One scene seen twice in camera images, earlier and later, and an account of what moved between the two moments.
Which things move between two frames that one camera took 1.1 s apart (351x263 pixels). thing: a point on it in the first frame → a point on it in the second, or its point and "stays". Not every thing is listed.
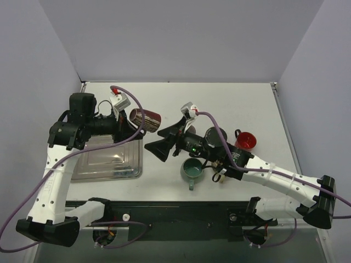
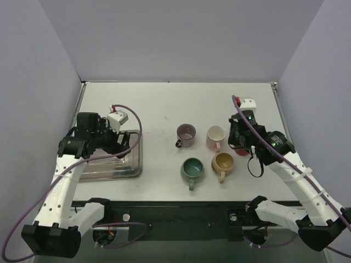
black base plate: x=179 y=221 stays
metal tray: x=123 y=162 stays
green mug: x=191 y=170 stays
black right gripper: x=177 y=141 → x=237 y=136
